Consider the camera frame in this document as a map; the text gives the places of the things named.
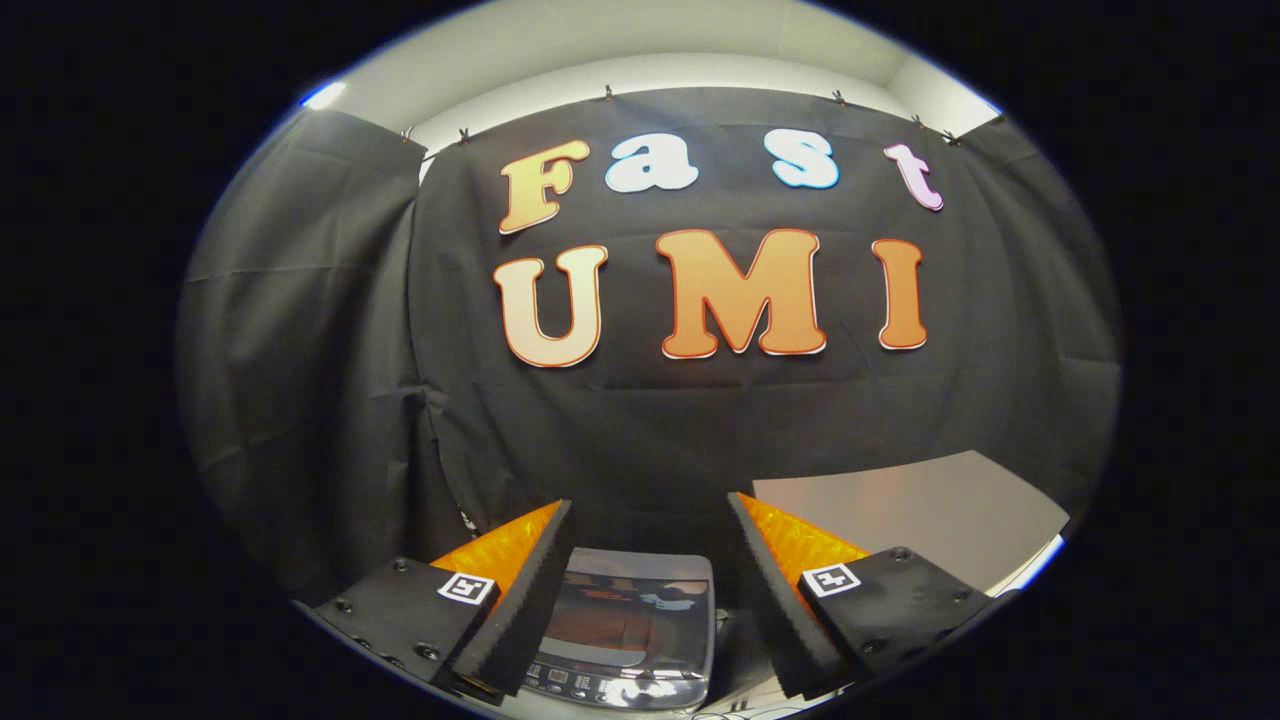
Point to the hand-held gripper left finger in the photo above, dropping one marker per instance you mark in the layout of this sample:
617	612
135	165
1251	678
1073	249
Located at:
525	610

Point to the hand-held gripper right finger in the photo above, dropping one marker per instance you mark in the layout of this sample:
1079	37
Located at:
775	610

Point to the black backdrop cloth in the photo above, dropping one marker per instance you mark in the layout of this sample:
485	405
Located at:
650	430

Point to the grey washing machine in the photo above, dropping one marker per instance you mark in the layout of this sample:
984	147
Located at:
600	690

